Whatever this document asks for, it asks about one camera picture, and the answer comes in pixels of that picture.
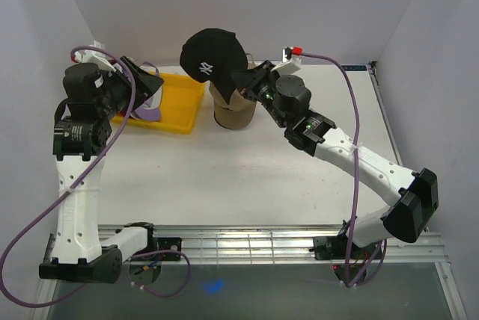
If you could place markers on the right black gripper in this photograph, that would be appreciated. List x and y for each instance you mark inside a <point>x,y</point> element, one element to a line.
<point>245,78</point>

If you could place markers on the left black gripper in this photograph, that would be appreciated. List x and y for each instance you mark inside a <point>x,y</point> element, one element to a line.
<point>147,84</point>

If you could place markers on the beige baseball cap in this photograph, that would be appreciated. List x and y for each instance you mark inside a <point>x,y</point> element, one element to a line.
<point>230,109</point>

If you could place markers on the black baseball cap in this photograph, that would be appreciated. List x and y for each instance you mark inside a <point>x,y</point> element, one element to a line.
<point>212,54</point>

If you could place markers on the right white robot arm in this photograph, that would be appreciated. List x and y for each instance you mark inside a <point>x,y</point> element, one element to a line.
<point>410,197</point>

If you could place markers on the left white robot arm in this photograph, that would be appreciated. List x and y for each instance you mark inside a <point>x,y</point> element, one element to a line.
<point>82,129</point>

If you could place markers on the purple visor cap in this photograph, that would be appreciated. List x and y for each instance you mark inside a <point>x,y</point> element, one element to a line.
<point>149,110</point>

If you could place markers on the yellow plastic tray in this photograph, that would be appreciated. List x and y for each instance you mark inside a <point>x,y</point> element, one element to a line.
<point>181,100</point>

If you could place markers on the blue table label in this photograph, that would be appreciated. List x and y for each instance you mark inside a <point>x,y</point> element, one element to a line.
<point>355,68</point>

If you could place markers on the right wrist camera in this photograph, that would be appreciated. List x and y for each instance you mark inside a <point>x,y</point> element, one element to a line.
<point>291,61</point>

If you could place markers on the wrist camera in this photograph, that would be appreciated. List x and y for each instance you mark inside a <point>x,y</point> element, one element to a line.
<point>95,54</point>
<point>291,61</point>

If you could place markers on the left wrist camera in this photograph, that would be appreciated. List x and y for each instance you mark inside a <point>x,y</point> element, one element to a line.
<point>95,54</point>

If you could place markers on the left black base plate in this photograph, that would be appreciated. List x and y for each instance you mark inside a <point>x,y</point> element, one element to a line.
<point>162,249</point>

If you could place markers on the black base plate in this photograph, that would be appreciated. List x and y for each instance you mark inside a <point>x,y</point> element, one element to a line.
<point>162,249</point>
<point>335,247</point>

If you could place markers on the aluminium frame rail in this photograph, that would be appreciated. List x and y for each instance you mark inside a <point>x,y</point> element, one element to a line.
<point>271,273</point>

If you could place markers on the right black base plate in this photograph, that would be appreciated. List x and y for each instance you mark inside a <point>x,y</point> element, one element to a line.
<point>335,247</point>

